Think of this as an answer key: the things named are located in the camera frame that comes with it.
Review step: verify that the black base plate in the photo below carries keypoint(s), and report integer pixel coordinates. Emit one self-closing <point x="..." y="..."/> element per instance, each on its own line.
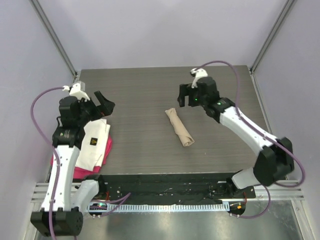
<point x="170" y="188"/>

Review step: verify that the pink folded cloth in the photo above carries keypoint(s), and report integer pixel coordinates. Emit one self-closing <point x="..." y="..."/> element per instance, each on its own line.
<point x="92" y="158"/>

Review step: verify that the white slotted cable duct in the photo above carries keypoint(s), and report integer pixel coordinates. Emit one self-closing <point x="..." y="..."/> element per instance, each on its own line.
<point x="129" y="208"/>

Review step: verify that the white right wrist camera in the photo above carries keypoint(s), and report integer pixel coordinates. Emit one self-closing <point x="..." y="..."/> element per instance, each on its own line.
<point x="197" y="73"/>

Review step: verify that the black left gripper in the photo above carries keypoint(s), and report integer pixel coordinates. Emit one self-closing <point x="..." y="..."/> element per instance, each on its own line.
<point x="105" y="107"/>

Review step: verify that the aluminium frame post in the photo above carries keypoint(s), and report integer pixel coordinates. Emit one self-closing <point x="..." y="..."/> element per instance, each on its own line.
<point x="53" y="36"/>
<point x="284" y="13"/>

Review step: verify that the white folded cloth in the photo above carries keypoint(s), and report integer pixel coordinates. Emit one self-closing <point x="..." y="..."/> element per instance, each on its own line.
<point x="95" y="132"/>

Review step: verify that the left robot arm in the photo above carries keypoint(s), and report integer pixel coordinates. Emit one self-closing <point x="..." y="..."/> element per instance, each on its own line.
<point x="80" y="144"/>

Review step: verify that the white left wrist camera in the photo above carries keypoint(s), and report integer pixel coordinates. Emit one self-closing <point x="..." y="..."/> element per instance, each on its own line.
<point x="77" y="90"/>

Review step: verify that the aluminium frame rail right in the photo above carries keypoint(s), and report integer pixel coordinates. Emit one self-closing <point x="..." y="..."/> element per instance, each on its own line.
<point x="285" y="97"/>

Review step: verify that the beige cloth napkin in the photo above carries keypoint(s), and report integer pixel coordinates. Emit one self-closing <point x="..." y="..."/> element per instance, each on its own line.
<point x="179" y="128"/>

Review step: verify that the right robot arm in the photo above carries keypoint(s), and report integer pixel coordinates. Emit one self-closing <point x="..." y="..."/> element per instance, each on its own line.
<point x="274" y="160"/>

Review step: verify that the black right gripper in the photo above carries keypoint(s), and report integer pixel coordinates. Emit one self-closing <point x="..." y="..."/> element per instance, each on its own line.
<point x="186" y="90"/>

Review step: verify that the aluminium frame post left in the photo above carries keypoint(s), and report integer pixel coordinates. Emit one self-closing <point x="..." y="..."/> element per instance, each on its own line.
<point x="53" y="36"/>

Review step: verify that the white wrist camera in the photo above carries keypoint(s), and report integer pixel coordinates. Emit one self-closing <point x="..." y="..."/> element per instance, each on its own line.
<point x="77" y="90"/>
<point x="197" y="73"/>

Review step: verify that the aluminium frame post right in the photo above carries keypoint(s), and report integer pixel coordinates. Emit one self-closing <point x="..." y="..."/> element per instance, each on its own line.
<point x="284" y="13"/>

